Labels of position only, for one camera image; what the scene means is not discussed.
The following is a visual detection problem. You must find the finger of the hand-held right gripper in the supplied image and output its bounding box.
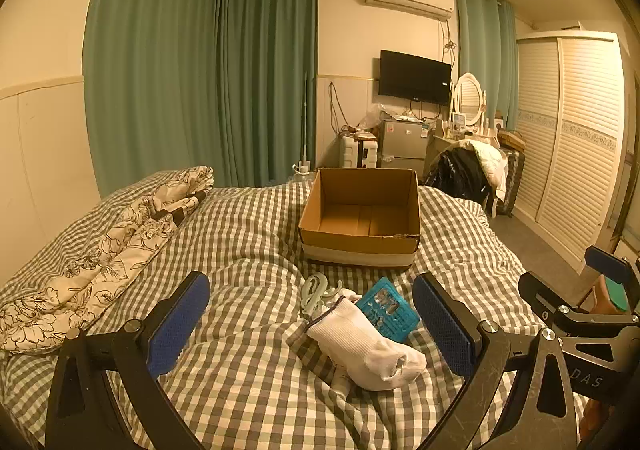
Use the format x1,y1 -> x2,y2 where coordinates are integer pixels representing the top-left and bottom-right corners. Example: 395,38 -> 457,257
518,271 -> 640,331
584,245 -> 640,292

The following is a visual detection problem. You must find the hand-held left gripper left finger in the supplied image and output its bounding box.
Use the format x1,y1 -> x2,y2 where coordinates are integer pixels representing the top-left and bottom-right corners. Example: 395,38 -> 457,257
44,271 -> 211,450

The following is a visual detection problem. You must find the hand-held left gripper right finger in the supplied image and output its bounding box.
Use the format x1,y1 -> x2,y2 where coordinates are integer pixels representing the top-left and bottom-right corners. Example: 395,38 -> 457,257
414,272 -> 591,450

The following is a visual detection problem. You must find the teal blister packet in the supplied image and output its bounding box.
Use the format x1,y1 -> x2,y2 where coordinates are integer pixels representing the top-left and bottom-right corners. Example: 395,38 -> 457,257
356,276 -> 420,343

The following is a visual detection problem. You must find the white sock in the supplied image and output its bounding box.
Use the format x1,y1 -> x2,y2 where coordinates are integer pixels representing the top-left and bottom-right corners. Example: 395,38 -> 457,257
305,296 -> 427,391

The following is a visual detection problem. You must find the cardboard box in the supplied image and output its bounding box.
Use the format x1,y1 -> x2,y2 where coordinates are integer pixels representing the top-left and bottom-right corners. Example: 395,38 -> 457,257
298,168 -> 421,272

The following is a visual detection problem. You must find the white plastic hook hanger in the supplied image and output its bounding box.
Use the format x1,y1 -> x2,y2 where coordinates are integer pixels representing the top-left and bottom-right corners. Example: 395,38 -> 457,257
299,274 -> 362,319

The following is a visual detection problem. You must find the floral print quilt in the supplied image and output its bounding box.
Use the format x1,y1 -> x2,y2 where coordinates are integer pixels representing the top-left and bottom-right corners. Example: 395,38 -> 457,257
0,166 -> 215,356

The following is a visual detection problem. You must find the dark suitcase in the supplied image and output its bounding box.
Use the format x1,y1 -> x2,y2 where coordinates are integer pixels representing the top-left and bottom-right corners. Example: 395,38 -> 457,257
499,147 -> 527,218

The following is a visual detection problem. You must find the white louvred wardrobe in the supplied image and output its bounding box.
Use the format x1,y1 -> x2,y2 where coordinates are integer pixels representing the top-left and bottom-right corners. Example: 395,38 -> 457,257
515,31 -> 632,277

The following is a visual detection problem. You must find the white padded jacket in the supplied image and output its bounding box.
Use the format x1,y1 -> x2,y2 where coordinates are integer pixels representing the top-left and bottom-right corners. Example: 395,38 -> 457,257
452,139 -> 509,202

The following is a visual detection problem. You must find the black jacket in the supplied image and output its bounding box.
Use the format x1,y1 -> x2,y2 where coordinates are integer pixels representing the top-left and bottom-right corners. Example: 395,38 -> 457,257
424,146 -> 490,205

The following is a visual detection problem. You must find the brown woven basket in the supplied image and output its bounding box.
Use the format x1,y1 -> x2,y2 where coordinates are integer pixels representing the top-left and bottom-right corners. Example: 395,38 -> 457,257
497,129 -> 527,151

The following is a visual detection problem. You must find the white dressing table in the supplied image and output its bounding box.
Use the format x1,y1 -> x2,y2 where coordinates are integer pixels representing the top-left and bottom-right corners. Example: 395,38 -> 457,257
432,120 -> 507,153

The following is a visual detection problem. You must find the silver mini fridge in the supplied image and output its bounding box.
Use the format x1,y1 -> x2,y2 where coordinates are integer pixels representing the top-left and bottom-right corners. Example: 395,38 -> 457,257
380,119 -> 434,170

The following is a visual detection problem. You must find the white suitcase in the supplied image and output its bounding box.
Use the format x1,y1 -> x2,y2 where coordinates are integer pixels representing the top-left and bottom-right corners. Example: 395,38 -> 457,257
339,134 -> 382,169

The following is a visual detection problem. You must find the white oval mirror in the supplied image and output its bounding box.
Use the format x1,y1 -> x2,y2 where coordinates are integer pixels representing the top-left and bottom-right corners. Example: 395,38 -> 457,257
452,72 -> 487,125

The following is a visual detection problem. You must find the clear plastic bag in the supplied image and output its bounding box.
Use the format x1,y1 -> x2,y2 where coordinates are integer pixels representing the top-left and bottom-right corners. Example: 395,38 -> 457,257
357,104 -> 391,132

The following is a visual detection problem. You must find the green curtain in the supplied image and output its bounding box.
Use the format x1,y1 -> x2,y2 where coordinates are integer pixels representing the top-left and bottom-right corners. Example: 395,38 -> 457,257
457,0 -> 519,132
82,0 -> 223,192
216,0 -> 319,189

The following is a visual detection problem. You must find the white pole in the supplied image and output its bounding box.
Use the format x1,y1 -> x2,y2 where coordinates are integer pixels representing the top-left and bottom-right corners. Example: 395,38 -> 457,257
298,72 -> 313,172

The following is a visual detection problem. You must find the black wall television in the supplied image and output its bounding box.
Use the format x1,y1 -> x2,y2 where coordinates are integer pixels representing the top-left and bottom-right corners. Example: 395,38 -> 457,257
378,49 -> 452,106

